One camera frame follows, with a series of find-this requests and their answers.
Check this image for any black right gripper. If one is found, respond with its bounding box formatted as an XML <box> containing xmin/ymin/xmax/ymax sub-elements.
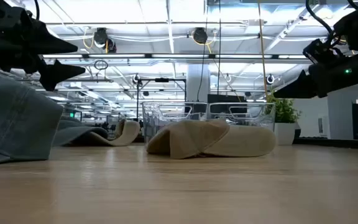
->
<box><xmin>273</xmin><ymin>50</ymin><xmax>358</xmax><ymax>100</ymax></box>

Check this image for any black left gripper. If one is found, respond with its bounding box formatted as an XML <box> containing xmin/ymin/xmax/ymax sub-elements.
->
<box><xmin>0</xmin><ymin>0</ymin><xmax>86</xmax><ymax>91</ymax></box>

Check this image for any blue-grey cotton cap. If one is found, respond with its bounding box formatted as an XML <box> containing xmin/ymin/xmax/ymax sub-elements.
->
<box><xmin>53</xmin><ymin>115</ymin><xmax>109</xmax><ymax>147</ymax></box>
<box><xmin>0</xmin><ymin>68</ymin><xmax>64</xmax><ymax>167</ymax></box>

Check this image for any beige cotton cap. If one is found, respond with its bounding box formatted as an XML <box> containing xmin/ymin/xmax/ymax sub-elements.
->
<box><xmin>146</xmin><ymin>119</ymin><xmax>277</xmax><ymax>160</ymax></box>
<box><xmin>88</xmin><ymin>119</ymin><xmax>141</xmax><ymax>147</ymax></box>

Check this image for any green plant in white pot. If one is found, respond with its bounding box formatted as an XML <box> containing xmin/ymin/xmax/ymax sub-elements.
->
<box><xmin>265</xmin><ymin>90</ymin><xmax>303</xmax><ymax>146</ymax></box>

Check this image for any clear plastic bin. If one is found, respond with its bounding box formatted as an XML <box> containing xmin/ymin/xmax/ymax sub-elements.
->
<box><xmin>141</xmin><ymin>101</ymin><xmax>209</xmax><ymax>146</ymax></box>
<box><xmin>208</xmin><ymin>101</ymin><xmax>276</xmax><ymax>132</ymax></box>

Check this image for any black screen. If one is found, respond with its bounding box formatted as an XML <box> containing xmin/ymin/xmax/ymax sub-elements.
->
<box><xmin>208</xmin><ymin>94</ymin><xmax>248</xmax><ymax>114</ymax></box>

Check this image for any white pillar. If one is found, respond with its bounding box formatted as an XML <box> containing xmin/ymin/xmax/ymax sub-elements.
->
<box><xmin>186</xmin><ymin>63</ymin><xmax>211</xmax><ymax>103</ymax></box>

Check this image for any long ceiling light bar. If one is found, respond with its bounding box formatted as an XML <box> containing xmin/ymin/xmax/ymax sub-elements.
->
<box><xmin>42</xmin><ymin>53</ymin><xmax>312</xmax><ymax>60</ymax></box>

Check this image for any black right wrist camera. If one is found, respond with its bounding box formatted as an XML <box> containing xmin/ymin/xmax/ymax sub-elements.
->
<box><xmin>302</xmin><ymin>38</ymin><xmax>338</xmax><ymax>65</ymax></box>

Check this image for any black coiled cable loop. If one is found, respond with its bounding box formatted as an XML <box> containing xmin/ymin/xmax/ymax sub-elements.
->
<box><xmin>94</xmin><ymin>59</ymin><xmax>109</xmax><ymax>71</ymax></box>

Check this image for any black ceiling cable reel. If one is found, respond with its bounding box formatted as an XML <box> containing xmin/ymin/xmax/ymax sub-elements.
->
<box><xmin>93</xmin><ymin>27</ymin><xmax>109</xmax><ymax>47</ymax></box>
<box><xmin>107</xmin><ymin>37</ymin><xmax>117</xmax><ymax>54</ymax></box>
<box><xmin>192</xmin><ymin>27</ymin><xmax>209</xmax><ymax>45</ymax></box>

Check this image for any black table edge rail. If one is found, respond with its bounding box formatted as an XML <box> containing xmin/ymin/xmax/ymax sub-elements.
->
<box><xmin>292</xmin><ymin>136</ymin><xmax>358</xmax><ymax>151</ymax></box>

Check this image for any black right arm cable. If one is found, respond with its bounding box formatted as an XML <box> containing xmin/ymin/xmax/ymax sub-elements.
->
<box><xmin>305</xmin><ymin>0</ymin><xmax>335</xmax><ymax>35</ymax></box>

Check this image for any black hanging cable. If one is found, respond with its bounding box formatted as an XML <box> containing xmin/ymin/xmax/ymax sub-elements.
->
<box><xmin>217</xmin><ymin>0</ymin><xmax>222</xmax><ymax>96</ymax></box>
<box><xmin>196</xmin><ymin>0</ymin><xmax>209</xmax><ymax>102</ymax></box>

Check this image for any black metal frame stand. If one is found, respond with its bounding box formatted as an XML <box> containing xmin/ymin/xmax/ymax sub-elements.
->
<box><xmin>136</xmin><ymin>77</ymin><xmax>187</xmax><ymax>121</ymax></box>

